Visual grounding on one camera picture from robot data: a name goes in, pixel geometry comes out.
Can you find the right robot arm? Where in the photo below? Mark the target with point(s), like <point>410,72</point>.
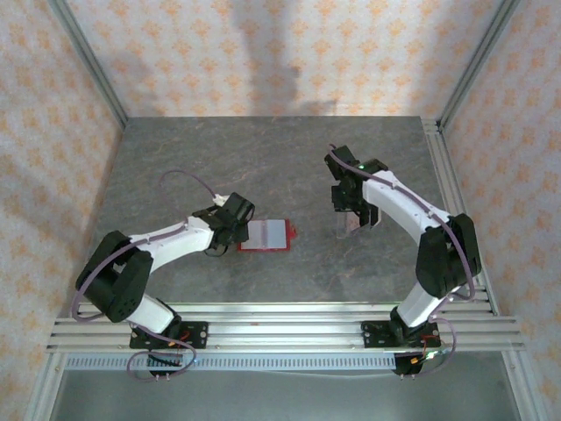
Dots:
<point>403,197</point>

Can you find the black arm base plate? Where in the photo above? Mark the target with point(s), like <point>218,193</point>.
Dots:
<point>372,335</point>
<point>197,335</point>

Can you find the clear acrylic card stand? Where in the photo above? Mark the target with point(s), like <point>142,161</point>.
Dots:
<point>344,232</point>

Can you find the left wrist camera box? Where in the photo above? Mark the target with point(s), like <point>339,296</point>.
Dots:
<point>239,206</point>

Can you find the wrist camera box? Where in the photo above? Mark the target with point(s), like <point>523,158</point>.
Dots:
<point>239,206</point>
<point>341,160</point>

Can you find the red card holder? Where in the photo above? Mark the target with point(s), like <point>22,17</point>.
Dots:
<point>276,234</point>

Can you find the white VIP credit card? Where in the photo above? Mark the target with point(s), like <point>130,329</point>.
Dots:
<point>352,221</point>

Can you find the aluminium corner post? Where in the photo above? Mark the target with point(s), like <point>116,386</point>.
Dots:
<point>475,61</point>
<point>91,61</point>

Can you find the aluminium frame leg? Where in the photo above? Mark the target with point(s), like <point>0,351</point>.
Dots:
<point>47,386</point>
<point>519,386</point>

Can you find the aluminium side rail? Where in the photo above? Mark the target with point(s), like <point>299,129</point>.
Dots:
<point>451,184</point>

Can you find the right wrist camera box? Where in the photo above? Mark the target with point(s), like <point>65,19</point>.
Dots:
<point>341,160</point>

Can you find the slim aluminium table-edge rail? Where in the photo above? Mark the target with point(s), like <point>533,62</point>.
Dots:
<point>285,309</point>

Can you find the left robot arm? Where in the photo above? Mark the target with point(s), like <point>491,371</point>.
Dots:
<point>175,239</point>

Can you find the wide aluminium base rail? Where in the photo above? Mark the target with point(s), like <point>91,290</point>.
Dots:
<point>285,335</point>

